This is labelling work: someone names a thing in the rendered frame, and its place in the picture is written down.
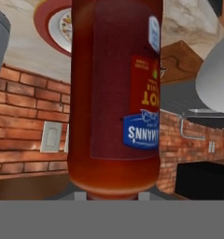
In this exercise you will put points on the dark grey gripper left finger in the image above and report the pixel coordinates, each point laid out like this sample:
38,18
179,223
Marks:
79,196

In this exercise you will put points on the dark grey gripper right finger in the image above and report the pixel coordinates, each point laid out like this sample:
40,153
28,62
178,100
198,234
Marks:
144,196

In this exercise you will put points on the red hot sauce bottle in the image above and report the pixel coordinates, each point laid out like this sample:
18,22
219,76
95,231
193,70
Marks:
110,93

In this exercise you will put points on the wooden cutting board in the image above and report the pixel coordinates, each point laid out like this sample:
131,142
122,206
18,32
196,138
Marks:
179,62

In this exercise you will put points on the red and white plate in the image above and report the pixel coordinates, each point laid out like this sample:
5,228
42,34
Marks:
51,29

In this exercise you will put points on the black appliance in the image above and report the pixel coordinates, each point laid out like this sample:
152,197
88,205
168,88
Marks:
204,180

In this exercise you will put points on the silver tap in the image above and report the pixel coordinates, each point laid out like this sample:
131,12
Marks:
187,129

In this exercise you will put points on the dark grey sink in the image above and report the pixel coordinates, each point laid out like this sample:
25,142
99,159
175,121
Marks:
182,98

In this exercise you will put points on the white rounded object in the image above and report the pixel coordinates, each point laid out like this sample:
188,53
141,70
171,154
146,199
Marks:
218,81

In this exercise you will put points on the white wall switch plate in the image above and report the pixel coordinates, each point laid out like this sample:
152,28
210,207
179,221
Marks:
67,138
51,137

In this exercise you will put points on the small white wall outlet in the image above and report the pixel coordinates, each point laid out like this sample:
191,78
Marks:
212,147

